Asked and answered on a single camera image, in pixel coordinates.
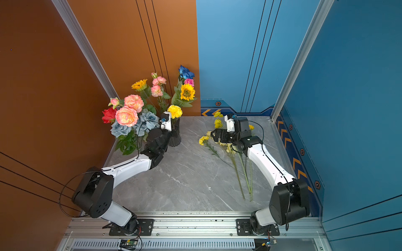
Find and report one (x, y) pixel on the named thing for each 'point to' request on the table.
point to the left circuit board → (129, 244)
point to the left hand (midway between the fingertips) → (174, 116)
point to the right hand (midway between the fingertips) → (219, 133)
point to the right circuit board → (262, 244)
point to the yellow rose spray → (231, 150)
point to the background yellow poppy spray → (218, 123)
